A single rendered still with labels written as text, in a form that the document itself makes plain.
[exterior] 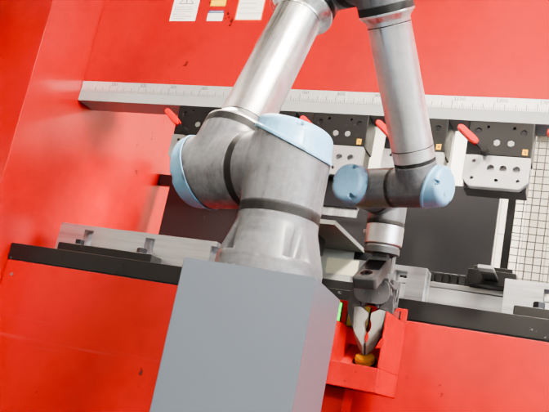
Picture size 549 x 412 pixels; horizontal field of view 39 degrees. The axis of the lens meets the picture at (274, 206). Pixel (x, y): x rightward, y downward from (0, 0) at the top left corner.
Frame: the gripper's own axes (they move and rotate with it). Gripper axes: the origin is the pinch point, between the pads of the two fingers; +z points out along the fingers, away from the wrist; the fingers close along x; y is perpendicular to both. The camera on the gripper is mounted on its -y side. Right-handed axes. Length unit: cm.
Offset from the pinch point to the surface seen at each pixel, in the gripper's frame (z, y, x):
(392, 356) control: 0.7, 2.7, -4.9
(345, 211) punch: -32, 36, 20
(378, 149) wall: -121, 316, 98
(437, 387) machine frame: 5.8, 18.5, -11.4
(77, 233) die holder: -18, 30, 96
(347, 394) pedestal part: 9.2, 0.0, 2.1
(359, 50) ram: -75, 36, 23
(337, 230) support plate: -23.9, 12.0, 13.1
